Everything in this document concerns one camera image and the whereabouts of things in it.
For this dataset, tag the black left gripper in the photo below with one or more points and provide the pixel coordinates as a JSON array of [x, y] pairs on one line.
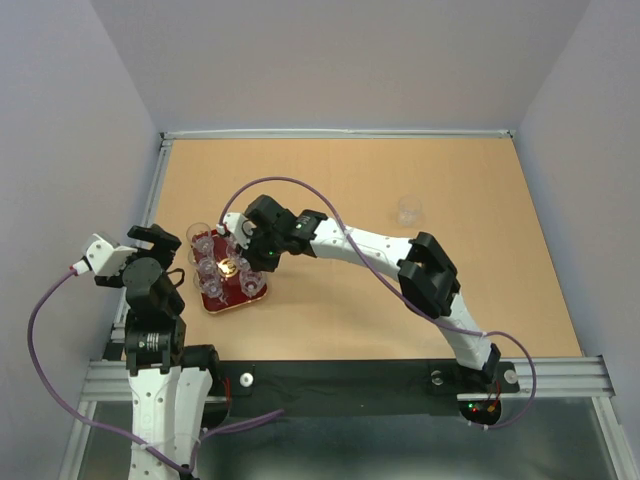
[[165, 243]]

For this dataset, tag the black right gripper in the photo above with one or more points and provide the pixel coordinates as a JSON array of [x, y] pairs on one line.
[[255, 259]]

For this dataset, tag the clear glass lone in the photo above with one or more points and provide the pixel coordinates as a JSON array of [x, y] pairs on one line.
[[251, 282]]

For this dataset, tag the clear glass from corner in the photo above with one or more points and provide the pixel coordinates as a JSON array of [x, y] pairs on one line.
[[201, 239]]

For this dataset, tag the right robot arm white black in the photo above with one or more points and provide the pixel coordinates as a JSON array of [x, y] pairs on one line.
[[417, 269]]

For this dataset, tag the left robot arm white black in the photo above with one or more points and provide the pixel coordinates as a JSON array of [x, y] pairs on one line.
[[168, 381]]

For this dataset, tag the red tray with gold rim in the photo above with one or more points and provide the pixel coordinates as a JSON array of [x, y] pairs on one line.
[[233, 296]]

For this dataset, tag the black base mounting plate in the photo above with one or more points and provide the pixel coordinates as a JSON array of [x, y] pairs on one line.
[[334, 388]]

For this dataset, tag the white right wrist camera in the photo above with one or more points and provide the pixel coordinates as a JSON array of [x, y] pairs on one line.
[[236, 226]]

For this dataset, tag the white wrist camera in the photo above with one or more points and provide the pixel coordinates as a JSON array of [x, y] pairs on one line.
[[103, 256], [236, 226]]

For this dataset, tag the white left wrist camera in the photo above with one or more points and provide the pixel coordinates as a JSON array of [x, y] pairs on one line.
[[103, 256]]

